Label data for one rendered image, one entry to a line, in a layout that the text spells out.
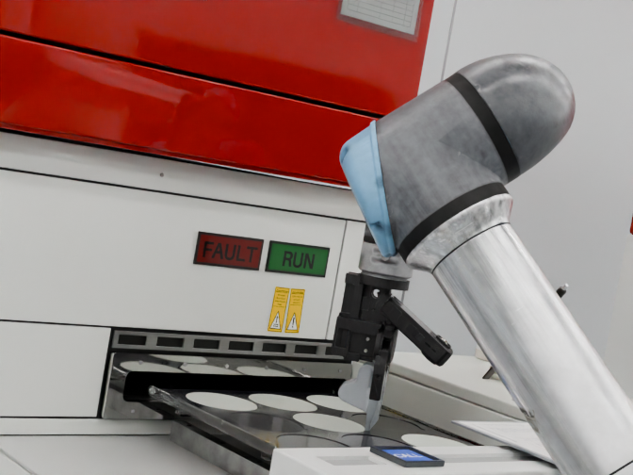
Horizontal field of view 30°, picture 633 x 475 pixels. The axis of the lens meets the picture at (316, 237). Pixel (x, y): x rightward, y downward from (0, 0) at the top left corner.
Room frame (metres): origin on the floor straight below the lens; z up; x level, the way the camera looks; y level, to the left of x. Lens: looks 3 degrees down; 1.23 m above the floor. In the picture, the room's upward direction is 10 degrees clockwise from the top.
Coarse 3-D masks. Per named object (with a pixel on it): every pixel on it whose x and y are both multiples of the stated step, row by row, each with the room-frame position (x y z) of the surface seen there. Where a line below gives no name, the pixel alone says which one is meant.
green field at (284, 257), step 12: (276, 252) 1.80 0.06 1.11; (288, 252) 1.81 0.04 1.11; (300, 252) 1.83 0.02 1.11; (312, 252) 1.84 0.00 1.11; (324, 252) 1.85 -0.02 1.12; (276, 264) 1.80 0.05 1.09; (288, 264) 1.81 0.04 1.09; (300, 264) 1.83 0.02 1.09; (312, 264) 1.84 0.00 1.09; (324, 264) 1.86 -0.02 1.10
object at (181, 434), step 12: (180, 420) 1.69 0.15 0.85; (180, 432) 1.67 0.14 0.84; (192, 432) 1.64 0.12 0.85; (204, 432) 1.65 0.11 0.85; (180, 444) 1.66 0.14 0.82; (192, 444) 1.64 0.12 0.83; (204, 444) 1.61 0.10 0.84; (216, 444) 1.59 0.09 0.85; (228, 444) 1.60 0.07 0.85; (204, 456) 1.61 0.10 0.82; (216, 456) 1.59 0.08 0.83; (228, 456) 1.57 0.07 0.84; (240, 456) 1.55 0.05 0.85; (252, 456) 1.56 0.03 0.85; (228, 468) 1.56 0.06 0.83; (240, 468) 1.54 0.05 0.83; (252, 468) 1.52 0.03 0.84; (264, 468) 1.51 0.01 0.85
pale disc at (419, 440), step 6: (402, 438) 1.60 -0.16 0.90; (408, 438) 1.60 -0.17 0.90; (414, 438) 1.61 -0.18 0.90; (420, 438) 1.62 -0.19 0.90; (426, 438) 1.62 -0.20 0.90; (432, 438) 1.63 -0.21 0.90; (438, 438) 1.64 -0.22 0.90; (444, 438) 1.65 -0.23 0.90; (414, 444) 1.58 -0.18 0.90; (420, 444) 1.58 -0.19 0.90; (426, 444) 1.59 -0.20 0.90; (432, 444) 1.60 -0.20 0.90; (438, 444) 1.60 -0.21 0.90; (444, 444) 1.61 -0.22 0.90; (450, 444) 1.62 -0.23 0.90; (456, 444) 1.62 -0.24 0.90; (462, 444) 1.63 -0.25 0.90
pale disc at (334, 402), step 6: (312, 396) 1.79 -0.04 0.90; (318, 396) 1.80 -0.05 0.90; (324, 396) 1.81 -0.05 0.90; (330, 396) 1.82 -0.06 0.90; (318, 402) 1.75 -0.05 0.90; (324, 402) 1.75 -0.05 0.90; (330, 402) 1.76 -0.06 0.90; (336, 402) 1.77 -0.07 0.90; (342, 402) 1.78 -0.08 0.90; (336, 408) 1.73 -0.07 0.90; (342, 408) 1.74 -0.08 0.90; (348, 408) 1.74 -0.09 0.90; (354, 408) 1.75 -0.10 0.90
